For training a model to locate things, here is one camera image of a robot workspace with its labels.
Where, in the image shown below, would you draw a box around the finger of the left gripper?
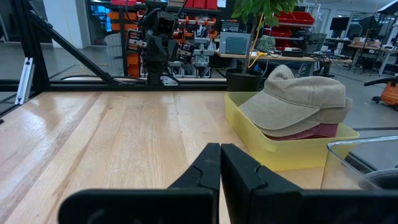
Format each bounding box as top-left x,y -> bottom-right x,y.
150,35 -> 162,62
161,36 -> 174,62

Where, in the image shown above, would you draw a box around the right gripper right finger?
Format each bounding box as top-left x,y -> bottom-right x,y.
221,143 -> 302,224

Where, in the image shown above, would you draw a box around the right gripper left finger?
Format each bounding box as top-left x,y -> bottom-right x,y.
167,142 -> 221,224

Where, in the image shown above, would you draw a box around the red cotton baseball cap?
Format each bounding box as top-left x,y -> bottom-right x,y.
266,123 -> 339,141

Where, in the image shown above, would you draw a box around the beige cotton baseball cap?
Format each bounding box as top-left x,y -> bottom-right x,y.
238,64 -> 347,131
257,96 -> 354,138

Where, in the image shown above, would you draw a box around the dark grey baseball cap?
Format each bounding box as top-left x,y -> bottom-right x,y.
357,168 -> 398,190

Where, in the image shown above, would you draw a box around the yellow plastic bin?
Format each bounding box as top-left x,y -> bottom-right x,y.
224,91 -> 361,172

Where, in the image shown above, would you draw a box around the grey box device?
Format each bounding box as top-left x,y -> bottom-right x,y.
218,30 -> 252,56

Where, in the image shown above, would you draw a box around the green potted plant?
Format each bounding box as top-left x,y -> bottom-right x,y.
225,0 -> 301,92

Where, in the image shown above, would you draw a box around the clear plastic container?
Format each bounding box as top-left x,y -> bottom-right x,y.
320,135 -> 398,190

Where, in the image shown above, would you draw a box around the green bag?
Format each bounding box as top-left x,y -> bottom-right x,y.
256,34 -> 277,52

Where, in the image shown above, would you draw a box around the wooden top office desk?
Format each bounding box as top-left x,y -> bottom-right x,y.
214,50 -> 354,78

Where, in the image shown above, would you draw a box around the red storage bins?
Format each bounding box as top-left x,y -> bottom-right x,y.
264,11 -> 315,51

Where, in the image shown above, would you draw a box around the orange shop vacuum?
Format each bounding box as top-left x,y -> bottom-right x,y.
363,76 -> 398,110

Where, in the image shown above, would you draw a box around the distant wooden desk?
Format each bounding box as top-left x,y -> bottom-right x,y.
347,43 -> 398,75

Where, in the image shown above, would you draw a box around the black horizontal frame rail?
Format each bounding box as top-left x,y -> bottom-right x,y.
0,80 -> 228,92

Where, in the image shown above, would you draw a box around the black diagonal frame strut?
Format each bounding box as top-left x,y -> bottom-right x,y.
27,9 -> 121,86

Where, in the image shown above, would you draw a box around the yellow desk cable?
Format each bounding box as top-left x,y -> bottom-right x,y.
247,51 -> 268,69

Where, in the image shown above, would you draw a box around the black upright frame post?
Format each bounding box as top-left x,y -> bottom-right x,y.
11,0 -> 50,93

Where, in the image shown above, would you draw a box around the silver aluminium bracket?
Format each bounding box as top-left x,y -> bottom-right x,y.
14,57 -> 34,105

